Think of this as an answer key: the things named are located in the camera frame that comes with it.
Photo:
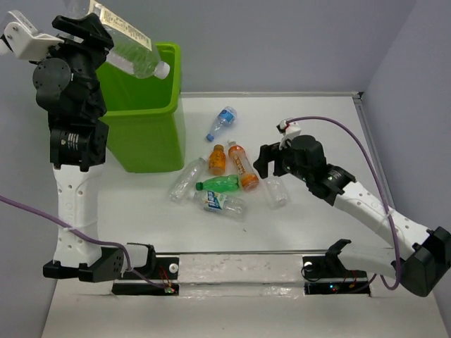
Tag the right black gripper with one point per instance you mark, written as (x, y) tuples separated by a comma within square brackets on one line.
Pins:
[(270, 152)]

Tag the clear bottle blue white label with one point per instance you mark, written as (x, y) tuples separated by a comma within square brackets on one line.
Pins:
[(221, 204)]

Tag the green plastic bottle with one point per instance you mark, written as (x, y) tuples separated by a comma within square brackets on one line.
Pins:
[(220, 184)]

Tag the small orange juice bottle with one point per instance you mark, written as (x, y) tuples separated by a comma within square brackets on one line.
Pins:
[(217, 161)]

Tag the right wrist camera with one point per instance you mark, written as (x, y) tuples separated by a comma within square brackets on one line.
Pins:
[(289, 131)]

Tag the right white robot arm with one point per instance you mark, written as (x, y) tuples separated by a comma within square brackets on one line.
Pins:
[(416, 254)]

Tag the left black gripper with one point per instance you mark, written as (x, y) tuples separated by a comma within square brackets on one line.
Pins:
[(99, 42)]

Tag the large clear bottle beige label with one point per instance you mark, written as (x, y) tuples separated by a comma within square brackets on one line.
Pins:
[(134, 53)]

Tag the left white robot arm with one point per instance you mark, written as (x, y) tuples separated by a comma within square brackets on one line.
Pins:
[(68, 89)]

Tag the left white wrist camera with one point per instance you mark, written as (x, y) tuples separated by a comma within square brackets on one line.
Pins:
[(20, 37)]

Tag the green plastic bin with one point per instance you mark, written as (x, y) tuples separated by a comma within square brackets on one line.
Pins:
[(146, 122)]

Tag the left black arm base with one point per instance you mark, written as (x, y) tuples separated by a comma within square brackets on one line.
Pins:
[(161, 281)]

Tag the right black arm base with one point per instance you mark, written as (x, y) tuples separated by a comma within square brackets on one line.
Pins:
[(321, 280)]

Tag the tall orange drink bottle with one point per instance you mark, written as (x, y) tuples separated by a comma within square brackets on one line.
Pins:
[(245, 172)]

